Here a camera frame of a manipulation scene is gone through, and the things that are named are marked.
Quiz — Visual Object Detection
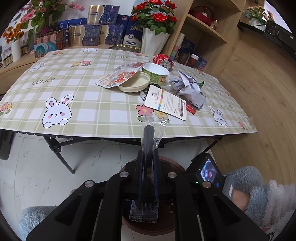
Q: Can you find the clear plastic wrapper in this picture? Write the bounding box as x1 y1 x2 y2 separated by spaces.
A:
142 114 168 173

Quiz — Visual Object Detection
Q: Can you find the white printed card tag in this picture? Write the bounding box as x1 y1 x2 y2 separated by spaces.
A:
144 85 187 121

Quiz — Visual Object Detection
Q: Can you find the small red wrapper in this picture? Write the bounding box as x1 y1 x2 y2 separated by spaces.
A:
186 103 196 115

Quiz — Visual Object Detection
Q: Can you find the grey white paper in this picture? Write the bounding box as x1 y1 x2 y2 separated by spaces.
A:
169 71 206 109

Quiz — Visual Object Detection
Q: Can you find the beige round lid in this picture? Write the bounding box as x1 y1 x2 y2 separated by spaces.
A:
118 72 151 93

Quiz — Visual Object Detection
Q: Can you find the green paper cup bowl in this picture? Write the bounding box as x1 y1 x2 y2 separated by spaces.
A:
142 63 170 86

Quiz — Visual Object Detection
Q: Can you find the crushed red soda can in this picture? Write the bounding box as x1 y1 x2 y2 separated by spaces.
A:
152 54 174 70

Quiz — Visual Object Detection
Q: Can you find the brown round trash bin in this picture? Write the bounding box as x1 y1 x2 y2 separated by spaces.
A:
121 156 186 236

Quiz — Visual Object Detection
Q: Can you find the person's right hand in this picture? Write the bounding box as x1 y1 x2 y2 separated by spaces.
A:
232 189 250 212

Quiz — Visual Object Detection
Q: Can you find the red cup white rim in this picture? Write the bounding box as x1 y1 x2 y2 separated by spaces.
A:
187 54 199 68

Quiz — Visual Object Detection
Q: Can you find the dark brown cup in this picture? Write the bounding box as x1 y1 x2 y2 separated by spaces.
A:
177 53 190 65

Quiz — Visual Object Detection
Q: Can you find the small blue box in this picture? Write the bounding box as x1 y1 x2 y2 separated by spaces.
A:
195 57 208 71

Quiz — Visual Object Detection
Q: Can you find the checked bunny tablecloth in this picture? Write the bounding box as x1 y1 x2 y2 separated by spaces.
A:
1 49 256 138

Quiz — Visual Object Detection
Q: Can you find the gold green tray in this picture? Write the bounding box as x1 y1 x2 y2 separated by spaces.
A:
109 44 141 53

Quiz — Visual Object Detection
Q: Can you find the white faceted flower pot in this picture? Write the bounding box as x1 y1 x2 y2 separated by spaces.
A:
141 28 170 56

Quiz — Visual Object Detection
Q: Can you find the stack of pastel cups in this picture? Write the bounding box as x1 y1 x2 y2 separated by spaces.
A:
170 33 185 61

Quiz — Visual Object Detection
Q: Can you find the blue white milk box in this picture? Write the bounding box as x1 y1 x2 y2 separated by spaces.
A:
123 18 142 47

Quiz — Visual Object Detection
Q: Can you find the right blue gold gift box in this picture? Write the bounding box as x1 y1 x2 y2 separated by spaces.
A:
99 25 124 45

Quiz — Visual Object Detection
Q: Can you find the blue gold gift box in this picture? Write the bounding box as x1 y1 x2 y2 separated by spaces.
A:
87 5 120 25
68 25 101 46
99 25 124 45

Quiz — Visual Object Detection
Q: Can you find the wooden shelf unit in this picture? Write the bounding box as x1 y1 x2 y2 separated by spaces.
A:
162 0 246 78

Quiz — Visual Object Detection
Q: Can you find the left blue gold gift box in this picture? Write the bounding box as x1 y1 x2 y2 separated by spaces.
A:
68 25 101 46

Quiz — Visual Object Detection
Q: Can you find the red rose bouquet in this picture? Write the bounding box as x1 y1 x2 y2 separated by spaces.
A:
130 0 177 36

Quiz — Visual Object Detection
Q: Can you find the striped flower planter box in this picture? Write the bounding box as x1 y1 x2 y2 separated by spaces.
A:
34 30 66 58

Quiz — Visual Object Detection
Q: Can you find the small glass bottle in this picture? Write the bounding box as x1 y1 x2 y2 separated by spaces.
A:
210 20 218 31

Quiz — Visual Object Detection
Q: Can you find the upper blue gold gift box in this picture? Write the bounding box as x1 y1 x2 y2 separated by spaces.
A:
87 5 120 25

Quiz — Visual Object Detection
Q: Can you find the red kettle on shelf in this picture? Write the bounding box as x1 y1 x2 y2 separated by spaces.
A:
189 6 213 26

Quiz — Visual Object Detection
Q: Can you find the pink blossom plant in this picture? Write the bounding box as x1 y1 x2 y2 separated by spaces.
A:
20 0 85 44

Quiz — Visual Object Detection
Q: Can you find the white potted plant far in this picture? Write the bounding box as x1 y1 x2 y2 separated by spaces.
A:
247 6 268 32

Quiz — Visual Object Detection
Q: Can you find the orange flowers white vase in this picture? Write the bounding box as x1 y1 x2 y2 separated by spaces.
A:
3 23 24 62

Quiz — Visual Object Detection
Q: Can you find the gripper camera display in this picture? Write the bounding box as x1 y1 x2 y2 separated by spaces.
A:
184 153 226 191

